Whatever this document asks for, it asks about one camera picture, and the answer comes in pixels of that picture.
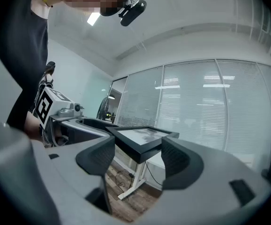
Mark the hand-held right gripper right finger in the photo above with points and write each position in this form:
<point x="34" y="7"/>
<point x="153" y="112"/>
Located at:
<point x="208" y="177"/>

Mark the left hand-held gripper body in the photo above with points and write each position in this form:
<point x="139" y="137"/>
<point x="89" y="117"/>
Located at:
<point x="48" y="104"/>

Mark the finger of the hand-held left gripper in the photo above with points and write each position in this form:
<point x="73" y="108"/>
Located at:
<point x="95" y="123"/>
<point x="88" y="132"/>

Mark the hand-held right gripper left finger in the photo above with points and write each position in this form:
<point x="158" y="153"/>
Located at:
<point x="79" y="172"/>

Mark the person's left forearm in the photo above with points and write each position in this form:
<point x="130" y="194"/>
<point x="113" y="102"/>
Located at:
<point x="32" y="125"/>

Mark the black standing fan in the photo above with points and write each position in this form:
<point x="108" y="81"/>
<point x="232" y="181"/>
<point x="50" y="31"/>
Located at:
<point x="102" y="109"/>

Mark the white vented cabinet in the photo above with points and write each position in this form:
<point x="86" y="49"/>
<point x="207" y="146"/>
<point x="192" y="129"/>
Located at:
<point x="246" y="160"/>

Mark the person's black shirt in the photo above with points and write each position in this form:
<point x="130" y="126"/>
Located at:
<point x="20" y="55"/>

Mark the white window blinds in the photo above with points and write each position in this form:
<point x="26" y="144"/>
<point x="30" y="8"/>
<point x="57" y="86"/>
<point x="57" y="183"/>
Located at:
<point x="191" y="107"/>

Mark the ceiling light panel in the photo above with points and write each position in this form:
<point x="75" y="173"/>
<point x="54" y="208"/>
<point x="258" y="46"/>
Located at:
<point x="93" y="19"/>

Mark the black head-mounted camera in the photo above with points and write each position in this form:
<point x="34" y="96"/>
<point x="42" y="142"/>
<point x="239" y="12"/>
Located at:
<point x="133" y="13"/>

